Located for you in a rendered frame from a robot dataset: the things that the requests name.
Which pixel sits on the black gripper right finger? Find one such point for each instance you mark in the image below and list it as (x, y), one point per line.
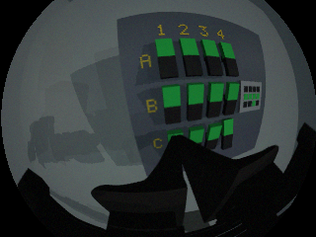
(214, 177)

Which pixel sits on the dark grey switch panel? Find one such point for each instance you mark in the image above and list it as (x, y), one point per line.
(194, 75)

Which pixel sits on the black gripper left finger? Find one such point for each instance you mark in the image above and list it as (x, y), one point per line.
(165, 190)

